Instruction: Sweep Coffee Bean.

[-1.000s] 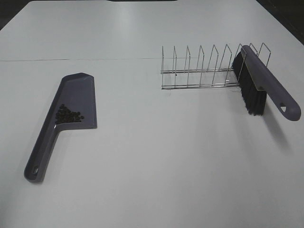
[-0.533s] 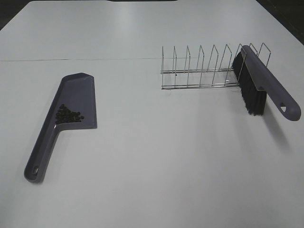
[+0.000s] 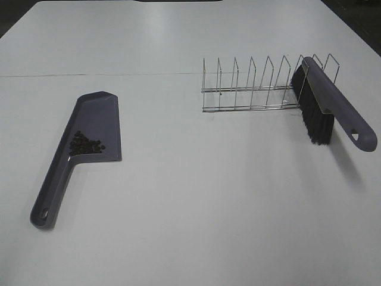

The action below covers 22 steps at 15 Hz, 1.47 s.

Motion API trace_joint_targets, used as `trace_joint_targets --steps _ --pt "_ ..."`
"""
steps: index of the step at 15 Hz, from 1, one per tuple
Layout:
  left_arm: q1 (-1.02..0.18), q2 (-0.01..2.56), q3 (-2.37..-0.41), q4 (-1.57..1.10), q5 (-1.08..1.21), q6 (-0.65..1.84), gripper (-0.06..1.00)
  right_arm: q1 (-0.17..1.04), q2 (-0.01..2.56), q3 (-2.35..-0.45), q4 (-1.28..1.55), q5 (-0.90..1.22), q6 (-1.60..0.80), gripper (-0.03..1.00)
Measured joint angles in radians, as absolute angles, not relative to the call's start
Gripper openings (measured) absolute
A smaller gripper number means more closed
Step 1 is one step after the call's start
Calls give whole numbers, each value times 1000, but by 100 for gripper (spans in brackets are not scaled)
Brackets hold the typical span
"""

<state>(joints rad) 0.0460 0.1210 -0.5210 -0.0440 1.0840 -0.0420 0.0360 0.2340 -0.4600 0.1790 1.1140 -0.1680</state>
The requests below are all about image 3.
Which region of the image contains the purple plastic dustpan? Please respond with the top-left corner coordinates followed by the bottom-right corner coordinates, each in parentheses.
top-left (30, 91), bottom-right (122, 230)

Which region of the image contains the pile of coffee beans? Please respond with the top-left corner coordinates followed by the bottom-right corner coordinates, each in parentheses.
top-left (69, 130), bottom-right (106, 156)

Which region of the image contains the metal wire rack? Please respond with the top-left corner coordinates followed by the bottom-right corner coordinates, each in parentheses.
top-left (201, 54), bottom-right (340, 113)

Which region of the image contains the purple brush with black bristles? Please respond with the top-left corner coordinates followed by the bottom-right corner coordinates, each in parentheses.
top-left (291, 57), bottom-right (377, 152)

